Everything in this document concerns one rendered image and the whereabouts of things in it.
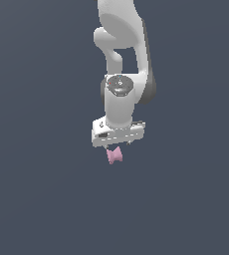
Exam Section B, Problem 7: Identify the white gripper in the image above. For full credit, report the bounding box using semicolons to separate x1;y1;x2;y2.
91;117;146;151

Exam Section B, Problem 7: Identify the pink spool-shaped object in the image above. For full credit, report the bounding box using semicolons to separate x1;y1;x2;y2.
106;145;123;165

